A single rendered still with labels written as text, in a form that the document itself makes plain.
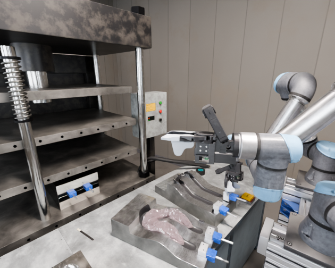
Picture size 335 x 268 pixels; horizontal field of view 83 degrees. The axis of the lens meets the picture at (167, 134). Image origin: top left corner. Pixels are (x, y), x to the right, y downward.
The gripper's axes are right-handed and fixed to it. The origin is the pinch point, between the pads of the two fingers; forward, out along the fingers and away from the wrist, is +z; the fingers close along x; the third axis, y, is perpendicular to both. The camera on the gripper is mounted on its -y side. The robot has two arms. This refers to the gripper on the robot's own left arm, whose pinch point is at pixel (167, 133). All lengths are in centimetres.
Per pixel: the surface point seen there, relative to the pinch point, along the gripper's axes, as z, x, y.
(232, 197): -29, 56, 45
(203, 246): -13, 24, 55
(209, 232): -16, 32, 54
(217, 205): -21, 49, 48
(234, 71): -47, 226, -52
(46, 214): 79, 34, 59
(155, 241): 8, 21, 54
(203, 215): -13, 49, 55
